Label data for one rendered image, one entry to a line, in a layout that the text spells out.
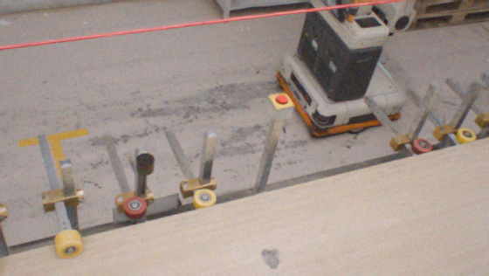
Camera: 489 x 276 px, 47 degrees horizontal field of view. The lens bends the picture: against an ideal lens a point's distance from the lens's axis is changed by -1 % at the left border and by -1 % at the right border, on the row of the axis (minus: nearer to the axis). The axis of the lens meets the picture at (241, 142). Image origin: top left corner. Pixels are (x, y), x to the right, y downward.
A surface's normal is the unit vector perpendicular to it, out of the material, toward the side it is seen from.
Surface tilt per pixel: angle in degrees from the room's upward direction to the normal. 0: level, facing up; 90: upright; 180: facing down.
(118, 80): 0
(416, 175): 0
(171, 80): 0
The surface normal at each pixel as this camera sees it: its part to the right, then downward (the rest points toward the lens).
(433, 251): 0.14, -0.70
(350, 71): 0.38, 0.69
